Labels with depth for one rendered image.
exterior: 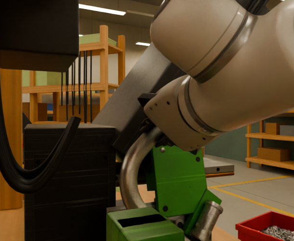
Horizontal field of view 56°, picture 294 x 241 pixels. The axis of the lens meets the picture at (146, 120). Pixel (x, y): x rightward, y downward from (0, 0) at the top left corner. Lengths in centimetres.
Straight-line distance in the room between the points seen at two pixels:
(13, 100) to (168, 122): 95
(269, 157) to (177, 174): 642
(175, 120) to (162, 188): 21
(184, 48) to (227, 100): 6
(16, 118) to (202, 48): 109
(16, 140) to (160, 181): 83
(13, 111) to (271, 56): 113
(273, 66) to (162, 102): 18
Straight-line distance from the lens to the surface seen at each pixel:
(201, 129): 33
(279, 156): 681
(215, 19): 24
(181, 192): 57
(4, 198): 131
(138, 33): 1092
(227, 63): 25
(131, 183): 46
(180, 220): 59
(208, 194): 60
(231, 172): 80
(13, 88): 127
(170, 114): 37
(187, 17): 24
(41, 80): 385
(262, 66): 23
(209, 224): 56
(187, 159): 59
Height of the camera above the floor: 126
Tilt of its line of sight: 1 degrees down
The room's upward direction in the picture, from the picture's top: straight up
